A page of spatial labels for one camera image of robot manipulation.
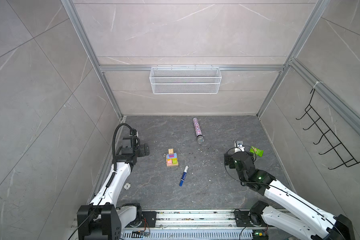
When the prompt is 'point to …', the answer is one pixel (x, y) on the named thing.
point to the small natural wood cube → (170, 151)
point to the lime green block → (174, 161)
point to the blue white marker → (184, 175)
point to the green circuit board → (260, 234)
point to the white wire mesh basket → (185, 80)
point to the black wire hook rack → (332, 150)
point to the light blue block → (175, 156)
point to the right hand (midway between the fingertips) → (235, 151)
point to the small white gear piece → (127, 186)
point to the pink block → (169, 162)
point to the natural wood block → (172, 165)
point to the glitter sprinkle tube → (200, 138)
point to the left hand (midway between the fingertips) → (137, 143)
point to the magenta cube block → (171, 155)
